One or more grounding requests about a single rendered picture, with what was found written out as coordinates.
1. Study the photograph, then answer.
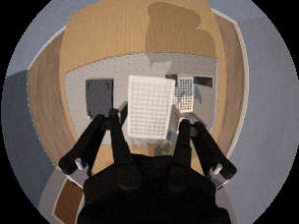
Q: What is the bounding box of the grey rectangular base plate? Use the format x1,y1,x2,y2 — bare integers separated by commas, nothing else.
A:
64,52,219,146

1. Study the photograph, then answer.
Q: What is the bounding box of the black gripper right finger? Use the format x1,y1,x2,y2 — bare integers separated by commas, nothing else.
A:
166,105,237,193

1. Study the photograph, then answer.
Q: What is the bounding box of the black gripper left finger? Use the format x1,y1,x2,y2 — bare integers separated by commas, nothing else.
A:
58,101,142,193

